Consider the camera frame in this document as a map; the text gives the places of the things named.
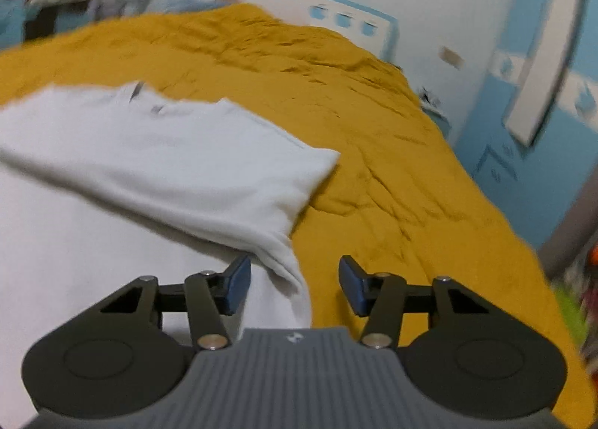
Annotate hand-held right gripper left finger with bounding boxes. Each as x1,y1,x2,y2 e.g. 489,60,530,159
98,255,253,351

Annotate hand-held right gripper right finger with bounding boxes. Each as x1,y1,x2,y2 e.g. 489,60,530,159
339,255,491,349

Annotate white printed t-shirt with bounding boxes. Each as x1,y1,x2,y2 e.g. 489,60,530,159
0,82,341,427

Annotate mustard yellow blanket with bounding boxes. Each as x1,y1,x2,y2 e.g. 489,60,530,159
0,3,594,429

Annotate blue wardrobe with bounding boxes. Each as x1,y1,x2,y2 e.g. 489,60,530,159
455,0,598,252

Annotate white blue-trimmed headboard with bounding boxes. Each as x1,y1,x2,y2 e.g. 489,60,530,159
178,0,400,70

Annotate white long board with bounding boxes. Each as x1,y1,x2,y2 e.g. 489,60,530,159
503,0,590,147

